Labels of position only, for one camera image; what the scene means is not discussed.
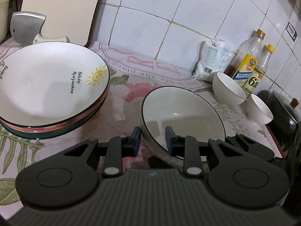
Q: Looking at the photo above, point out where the white sun print plate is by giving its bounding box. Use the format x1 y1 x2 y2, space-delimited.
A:
0 41 110 128

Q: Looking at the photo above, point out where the black pot lid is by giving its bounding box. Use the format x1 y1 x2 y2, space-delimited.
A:
267 90 301 123

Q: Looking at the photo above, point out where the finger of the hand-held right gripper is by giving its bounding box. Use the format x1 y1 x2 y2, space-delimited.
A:
226 134 275 162

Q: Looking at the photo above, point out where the white ribbed bowl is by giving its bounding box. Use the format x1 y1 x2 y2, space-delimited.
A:
141 86 227 163
212 71 248 106
246 93 274 125

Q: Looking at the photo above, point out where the yellow label oil bottle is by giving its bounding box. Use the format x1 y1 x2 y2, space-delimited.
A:
223 29 266 86

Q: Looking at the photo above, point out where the yellow cap vinegar bottle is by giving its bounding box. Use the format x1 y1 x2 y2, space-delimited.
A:
245 44 275 95

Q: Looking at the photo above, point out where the beige cutting board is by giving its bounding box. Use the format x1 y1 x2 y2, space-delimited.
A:
20 0 109 48

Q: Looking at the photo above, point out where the black cooking pot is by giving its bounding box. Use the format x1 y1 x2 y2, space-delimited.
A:
256 89 301 159

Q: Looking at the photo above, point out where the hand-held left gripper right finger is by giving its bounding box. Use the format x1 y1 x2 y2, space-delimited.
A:
165 126 245 177

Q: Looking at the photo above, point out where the floral tablecloth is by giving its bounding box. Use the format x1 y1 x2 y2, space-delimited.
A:
0 36 283 170

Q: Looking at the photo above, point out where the wall sticker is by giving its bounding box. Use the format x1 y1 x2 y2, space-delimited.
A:
286 22 299 42

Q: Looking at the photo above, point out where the white rice cooker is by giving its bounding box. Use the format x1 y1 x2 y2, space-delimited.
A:
0 0 18 43

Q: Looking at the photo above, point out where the pink flower print plate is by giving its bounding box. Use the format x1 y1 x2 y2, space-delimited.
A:
0 85 110 134

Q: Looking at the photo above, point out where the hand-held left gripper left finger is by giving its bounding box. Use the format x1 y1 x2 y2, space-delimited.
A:
62 126 143 177

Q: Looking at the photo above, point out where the blue fried egg plate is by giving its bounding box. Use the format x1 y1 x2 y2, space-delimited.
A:
0 92 108 140

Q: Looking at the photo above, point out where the steel cleaver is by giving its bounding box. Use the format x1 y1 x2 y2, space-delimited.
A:
10 12 70 46

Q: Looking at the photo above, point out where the white seasoning bag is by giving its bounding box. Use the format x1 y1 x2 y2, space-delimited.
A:
191 38 235 82

